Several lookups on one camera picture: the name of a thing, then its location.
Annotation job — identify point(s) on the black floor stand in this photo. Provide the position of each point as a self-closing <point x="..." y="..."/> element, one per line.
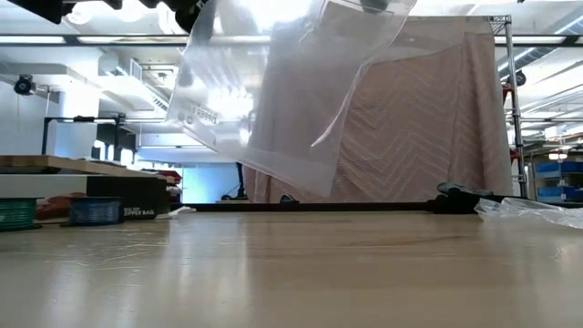
<point x="240" y="182"/>

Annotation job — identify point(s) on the red item on workbench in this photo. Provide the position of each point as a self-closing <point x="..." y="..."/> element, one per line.
<point x="168" y="175"/>

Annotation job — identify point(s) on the clear plastic zipper bag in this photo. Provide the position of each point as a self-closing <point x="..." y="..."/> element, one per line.
<point x="291" y="114"/>

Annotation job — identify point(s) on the heap of clear plastic bags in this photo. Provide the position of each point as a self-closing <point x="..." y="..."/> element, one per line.
<point x="528" y="210"/>

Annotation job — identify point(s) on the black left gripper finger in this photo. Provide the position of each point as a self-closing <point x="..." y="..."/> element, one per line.
<point x="189" y="13"/>

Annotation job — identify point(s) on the white air duct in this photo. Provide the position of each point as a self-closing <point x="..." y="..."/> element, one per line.
<point x="114" y="86"/>

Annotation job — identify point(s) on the blue storage bin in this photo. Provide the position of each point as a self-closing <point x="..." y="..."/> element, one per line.
<point x="558" y="168"/>
<point x="558" y="192"/>

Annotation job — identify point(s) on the wooden top workbench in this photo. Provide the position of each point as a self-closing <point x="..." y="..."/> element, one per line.
<point x="45" y="161"/>

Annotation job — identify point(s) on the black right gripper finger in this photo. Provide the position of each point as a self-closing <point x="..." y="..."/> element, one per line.
<point x="378" y="4"/>

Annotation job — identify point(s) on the black white zipper bag box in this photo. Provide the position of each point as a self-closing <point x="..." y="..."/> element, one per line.
<point x="136" y="196"/>

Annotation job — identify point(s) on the distant black metal frame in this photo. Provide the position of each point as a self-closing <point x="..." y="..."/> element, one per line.
<point x="82" y="119"/>

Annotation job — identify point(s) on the red plastic bin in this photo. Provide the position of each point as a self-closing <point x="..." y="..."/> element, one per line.
<point x="507" y="93"/>
<point x="514" y="155"/>

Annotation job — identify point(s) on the pink chevron blanket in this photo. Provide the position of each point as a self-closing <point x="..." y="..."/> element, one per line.
<point x="432" y="136"/>

